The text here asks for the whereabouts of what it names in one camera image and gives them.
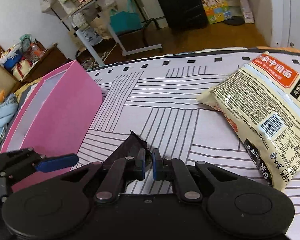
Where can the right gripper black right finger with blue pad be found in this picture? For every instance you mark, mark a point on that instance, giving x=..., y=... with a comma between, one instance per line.
x=176, y=172

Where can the colourful gift bag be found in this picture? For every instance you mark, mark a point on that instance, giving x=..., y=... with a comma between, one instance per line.
x=216, y=10

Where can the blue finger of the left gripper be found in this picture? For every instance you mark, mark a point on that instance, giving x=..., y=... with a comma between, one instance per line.
x=57, y=163

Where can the brown paper bag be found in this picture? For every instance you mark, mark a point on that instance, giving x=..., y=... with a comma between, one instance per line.
x=75, y=39

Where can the black suitcase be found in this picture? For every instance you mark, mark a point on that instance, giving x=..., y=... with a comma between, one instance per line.
x=182, y=15

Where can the teal tote bag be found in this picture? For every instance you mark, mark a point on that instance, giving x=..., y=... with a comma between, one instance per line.
x=126, y=20

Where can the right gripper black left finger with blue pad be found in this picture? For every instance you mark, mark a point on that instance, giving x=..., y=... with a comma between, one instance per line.
x=121, y=172

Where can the white adjustable side table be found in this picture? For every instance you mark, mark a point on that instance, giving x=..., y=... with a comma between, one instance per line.
x=100, y=13

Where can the black snack packet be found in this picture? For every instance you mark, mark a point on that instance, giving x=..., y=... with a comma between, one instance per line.
x=134, y=147

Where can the tall pink white package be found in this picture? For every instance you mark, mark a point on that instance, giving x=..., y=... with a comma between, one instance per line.
x=247, y=12

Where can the wooden nightstand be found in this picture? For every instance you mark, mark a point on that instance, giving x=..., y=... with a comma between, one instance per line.
x=52, y=59

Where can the striped bed sheet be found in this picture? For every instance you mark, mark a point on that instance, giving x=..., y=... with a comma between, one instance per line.
x=157, y=99

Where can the blue goose plush toy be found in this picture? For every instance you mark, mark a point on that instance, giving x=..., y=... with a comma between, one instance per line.
x=8, y=108

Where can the pink storage box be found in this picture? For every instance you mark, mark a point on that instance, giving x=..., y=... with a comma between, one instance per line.
x=57, y=114

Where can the cream red bag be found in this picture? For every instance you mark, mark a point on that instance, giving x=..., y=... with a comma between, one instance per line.
x=21, y=69

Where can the cream instant noodle multipack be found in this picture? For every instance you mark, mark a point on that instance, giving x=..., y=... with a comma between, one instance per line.
x=261, y=102

